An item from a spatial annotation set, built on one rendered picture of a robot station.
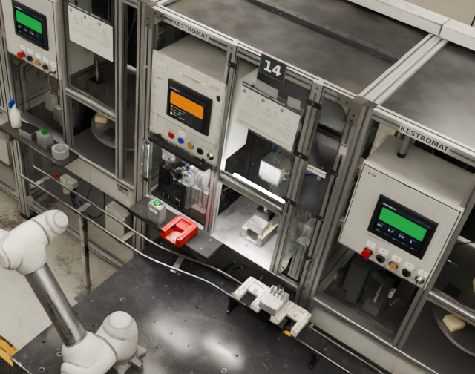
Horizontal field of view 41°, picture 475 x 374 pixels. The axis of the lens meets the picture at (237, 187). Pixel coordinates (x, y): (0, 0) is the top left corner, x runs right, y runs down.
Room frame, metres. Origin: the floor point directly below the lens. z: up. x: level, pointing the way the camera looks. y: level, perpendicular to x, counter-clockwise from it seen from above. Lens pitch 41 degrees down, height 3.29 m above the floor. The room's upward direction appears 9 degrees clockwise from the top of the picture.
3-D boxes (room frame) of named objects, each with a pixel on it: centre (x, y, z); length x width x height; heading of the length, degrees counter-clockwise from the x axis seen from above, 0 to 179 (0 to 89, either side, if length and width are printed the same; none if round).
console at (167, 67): (2.55, 0.25, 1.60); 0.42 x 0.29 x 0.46; 61
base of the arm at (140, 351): (1.69, 0.40, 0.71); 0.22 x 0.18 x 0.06; 61
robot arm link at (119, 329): (1.69, 0.43, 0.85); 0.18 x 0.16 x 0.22; 151
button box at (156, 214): (2.40, 0.39, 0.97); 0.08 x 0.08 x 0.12; 61
